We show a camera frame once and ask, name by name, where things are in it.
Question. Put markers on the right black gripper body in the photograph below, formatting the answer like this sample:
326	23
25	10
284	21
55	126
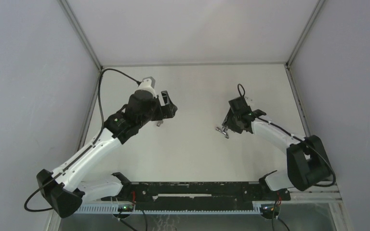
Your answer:
235	117

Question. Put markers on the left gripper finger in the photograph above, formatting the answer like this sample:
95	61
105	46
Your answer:
167	112
167	103

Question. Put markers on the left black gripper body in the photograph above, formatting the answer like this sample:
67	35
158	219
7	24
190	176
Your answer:
155	113

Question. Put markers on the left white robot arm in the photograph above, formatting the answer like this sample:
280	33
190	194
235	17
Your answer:
64	188

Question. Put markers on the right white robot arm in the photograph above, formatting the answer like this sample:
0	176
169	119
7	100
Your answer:
307	161

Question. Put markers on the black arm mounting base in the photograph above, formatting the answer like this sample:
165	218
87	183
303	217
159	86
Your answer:
196	195

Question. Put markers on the right green circuit board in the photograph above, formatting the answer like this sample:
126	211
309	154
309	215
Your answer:
269	209

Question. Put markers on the green circuit board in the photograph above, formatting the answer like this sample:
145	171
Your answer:
126	208
269	209

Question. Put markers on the left green circuit board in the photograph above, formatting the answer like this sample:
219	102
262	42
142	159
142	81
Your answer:
126	208

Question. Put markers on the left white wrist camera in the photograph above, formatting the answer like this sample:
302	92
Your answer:
148	84

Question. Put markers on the white slotted cable duct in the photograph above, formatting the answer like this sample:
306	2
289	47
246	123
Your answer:
253	209

